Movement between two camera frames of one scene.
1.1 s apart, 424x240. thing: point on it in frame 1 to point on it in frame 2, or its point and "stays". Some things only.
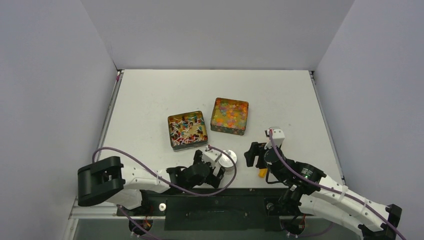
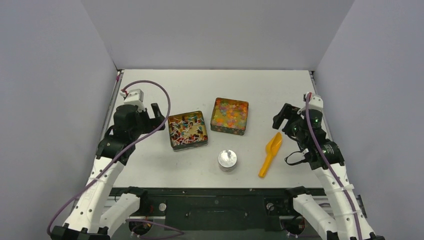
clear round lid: x=224 y=160 stays
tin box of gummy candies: x=229 y=116 stays
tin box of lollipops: x=187 y=130 stays
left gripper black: x=211 y=179 to x=152 y=123
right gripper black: x=259 y=155 to x=288 y=117
